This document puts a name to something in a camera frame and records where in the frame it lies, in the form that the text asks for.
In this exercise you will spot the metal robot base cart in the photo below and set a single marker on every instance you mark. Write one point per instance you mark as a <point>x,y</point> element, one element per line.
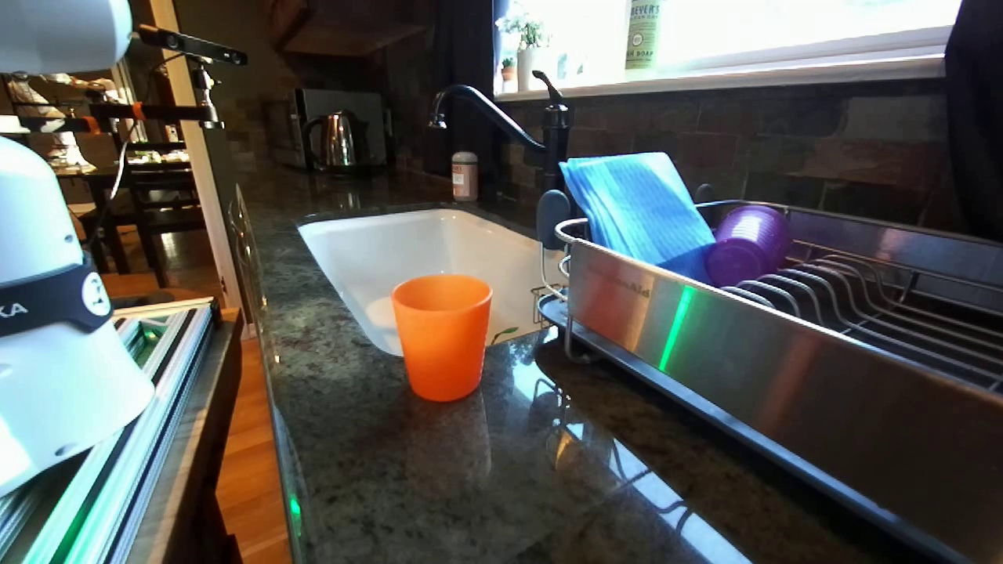
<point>137,439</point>

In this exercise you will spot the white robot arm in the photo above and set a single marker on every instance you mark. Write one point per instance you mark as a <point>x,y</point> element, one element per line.
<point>43,346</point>

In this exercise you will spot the white window sill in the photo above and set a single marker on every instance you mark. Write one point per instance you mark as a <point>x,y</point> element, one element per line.
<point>730,77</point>

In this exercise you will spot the orange plastic cup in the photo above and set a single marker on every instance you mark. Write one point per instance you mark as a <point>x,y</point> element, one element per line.
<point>443,341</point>

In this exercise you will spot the white kitchen sink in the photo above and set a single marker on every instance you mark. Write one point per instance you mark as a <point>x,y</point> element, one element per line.
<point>418,253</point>

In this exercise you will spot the blue plastic plate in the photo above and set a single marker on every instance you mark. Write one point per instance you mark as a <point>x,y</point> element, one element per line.
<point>639,208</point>

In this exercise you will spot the dark kitchen faucet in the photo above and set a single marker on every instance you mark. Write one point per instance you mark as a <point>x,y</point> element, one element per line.
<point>549,135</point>

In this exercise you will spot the dark blue curtain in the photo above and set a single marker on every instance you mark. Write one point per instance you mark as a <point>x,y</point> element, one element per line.
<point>975,113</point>
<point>467,51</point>

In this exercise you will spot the potted plant in white pot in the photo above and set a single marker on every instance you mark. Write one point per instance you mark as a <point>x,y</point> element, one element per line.
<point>526,48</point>

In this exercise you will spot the purple plastic cup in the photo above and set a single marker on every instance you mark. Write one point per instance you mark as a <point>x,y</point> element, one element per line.
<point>747,246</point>

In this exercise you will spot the green label soap bottle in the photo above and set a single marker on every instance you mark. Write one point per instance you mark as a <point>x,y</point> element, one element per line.
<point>641,31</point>

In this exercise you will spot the stainless steel dish rack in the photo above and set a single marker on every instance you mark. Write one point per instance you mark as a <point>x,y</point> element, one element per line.
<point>793,386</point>

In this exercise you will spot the dark wooden dining table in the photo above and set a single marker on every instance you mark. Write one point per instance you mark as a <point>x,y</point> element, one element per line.
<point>145,204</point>

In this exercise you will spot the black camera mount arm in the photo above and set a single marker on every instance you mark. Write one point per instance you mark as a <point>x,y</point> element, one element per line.
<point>191,64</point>

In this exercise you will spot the white window frame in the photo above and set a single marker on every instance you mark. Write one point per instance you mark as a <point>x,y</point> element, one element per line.
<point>793,25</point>

